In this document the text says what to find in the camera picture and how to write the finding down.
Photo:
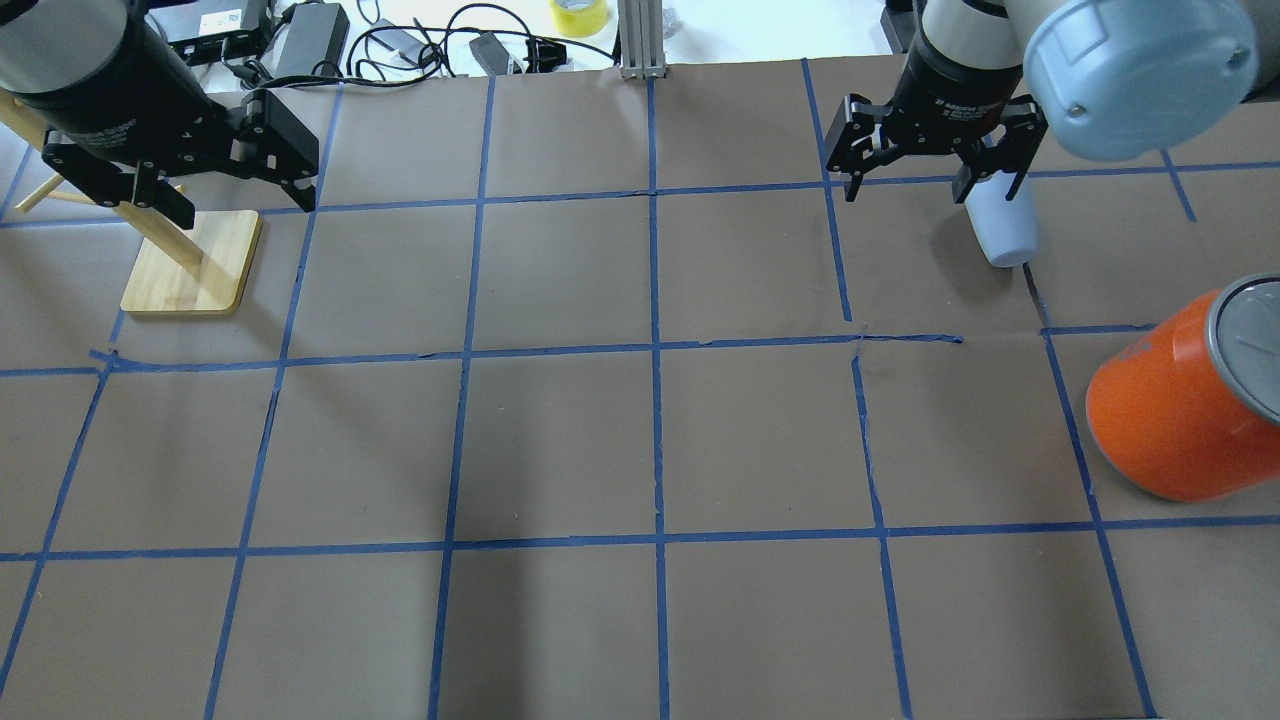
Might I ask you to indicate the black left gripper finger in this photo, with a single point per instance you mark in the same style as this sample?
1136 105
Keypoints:
277 147
105 184

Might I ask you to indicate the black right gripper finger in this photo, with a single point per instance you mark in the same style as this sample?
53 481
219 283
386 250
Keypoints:
852 161
982 163

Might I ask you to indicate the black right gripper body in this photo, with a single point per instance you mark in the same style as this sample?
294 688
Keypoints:
950 87

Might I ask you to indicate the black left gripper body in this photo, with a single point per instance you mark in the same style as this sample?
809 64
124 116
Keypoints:
110 98

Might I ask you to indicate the white plastic cup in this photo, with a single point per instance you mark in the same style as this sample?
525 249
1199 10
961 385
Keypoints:
1006 229

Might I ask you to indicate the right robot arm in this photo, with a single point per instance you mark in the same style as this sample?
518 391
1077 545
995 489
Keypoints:
1116 79

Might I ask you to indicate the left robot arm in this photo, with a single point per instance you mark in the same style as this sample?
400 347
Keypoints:
54 49

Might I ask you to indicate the wooden cup stand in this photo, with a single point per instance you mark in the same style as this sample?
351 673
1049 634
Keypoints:
200 272

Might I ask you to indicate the black power adapter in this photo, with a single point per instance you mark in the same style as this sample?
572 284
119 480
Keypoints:
314 35

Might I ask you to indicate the black box behind table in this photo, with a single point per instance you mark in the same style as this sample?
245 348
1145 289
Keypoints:
203 32

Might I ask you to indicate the yellow tape roll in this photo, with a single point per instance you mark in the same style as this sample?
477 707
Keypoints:
579 18

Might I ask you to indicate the orange can with grey lid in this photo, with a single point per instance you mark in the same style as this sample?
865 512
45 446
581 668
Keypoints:
1190 413

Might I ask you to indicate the aluminium frame post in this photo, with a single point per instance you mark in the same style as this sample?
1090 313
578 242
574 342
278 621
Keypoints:
640 37

